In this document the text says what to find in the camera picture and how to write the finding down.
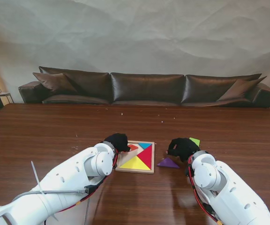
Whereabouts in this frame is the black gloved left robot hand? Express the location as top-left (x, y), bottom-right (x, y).
top-left (103, 133), bottom-right (132, 153)

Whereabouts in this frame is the large yellow tangram triangle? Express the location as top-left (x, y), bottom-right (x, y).
top-left (119, 156), bottom-right (149, 170)

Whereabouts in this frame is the dark brown leather sofa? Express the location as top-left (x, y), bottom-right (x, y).
top-left (18, 66), bottom-right (270, 109)

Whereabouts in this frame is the small side table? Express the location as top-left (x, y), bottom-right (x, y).
top-left (0, 88), bottom-right (15, 105)

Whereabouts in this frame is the large red tangram triangle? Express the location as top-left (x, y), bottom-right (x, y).
top-left (136, 144), bottom-right (152, 170)

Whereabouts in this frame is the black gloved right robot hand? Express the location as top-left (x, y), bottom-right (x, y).
top-left (165, 137), bottom-right (201, 162)

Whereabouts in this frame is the brown sofa cushion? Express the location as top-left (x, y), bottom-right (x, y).
top-left (32, 72), bottom-right (79, 96)
top-left (216, 76), bottom-right (268, 102)

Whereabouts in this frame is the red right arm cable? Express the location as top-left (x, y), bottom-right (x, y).
top-left (187, 155), bottom-right (222, 225)

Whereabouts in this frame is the red left arm cable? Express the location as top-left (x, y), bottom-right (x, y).
top-left (43, 147), bottom-right (119, 225)

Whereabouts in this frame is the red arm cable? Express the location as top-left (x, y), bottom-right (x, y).
top-left (43, 147), bottom-right (119, 225)
top-left (187, 155), bottom-right (222, 225)

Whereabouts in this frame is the purple tangram triangle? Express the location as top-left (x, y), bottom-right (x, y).
top-left (157, 157), bottom-right (180, 169)

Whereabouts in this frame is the square wooden tangram tray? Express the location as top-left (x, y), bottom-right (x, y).
top-left (115, 140), bottom-right (155, 174)

